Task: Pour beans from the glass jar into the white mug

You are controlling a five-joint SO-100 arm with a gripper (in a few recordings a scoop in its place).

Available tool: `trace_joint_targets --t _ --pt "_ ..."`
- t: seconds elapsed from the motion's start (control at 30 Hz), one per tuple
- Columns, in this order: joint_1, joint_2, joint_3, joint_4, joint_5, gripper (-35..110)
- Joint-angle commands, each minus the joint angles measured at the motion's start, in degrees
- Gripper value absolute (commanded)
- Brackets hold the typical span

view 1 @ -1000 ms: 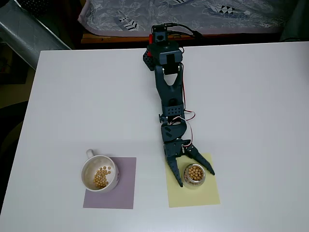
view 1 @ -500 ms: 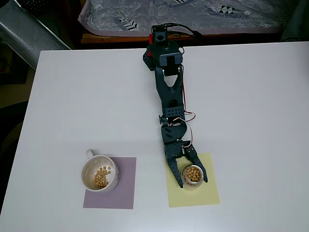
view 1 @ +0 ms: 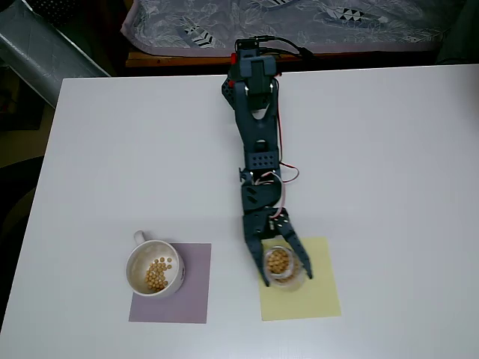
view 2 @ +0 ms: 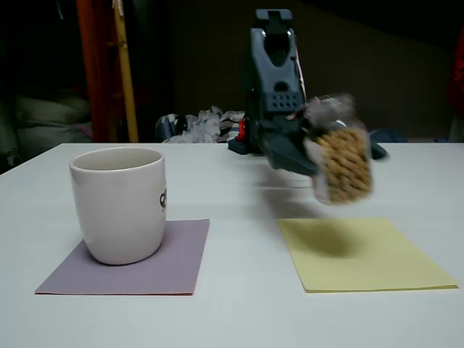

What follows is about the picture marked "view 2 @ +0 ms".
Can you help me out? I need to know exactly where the clear jar with orange label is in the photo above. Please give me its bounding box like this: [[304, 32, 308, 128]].
[[302, 93, 376, 207]]

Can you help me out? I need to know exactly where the floral patterned bedsheet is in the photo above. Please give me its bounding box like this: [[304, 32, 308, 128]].
[[154, 104, 407, 144]]

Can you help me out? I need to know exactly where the yellow paper sheet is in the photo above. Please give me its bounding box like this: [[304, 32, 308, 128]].
[[277, 217, 459, 294]]

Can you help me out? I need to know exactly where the purple paper sheet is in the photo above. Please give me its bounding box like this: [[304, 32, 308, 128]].
[[34, 218, 211, 297]]

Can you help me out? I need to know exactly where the bamboo pole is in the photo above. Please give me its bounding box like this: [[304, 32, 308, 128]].
[[112, 0, 140, 143]]

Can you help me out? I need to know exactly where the white ceramic mug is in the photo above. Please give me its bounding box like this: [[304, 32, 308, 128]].
[[68, 146, 168, 266]]

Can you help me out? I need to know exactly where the grey pillow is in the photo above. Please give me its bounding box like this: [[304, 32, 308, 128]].
[[0, 88, 94, 175]]

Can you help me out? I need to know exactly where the orange wooden post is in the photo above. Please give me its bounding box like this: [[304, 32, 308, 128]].
[[75, 0, 121, 143]]

